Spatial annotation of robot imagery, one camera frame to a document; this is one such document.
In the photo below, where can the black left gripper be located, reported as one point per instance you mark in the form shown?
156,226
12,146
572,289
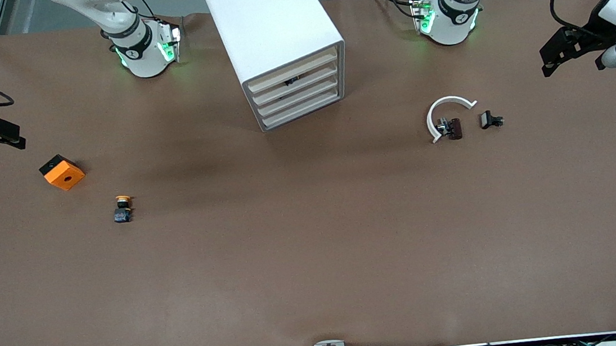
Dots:
599,37

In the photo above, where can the orange blue push button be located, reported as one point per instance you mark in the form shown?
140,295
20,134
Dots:
123,209

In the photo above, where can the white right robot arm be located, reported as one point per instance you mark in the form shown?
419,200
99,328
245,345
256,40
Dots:
141,59

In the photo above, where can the orange black square box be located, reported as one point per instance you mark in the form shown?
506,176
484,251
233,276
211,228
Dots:
64,175

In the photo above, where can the black small clip part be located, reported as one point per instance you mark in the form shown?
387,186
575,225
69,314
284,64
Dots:
488,119

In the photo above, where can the white curved plastic part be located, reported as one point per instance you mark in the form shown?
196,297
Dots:
442,102

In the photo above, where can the brown small connector block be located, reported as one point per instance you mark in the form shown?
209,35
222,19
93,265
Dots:
454,128

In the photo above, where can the brown table mat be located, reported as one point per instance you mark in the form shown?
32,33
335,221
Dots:
314,240

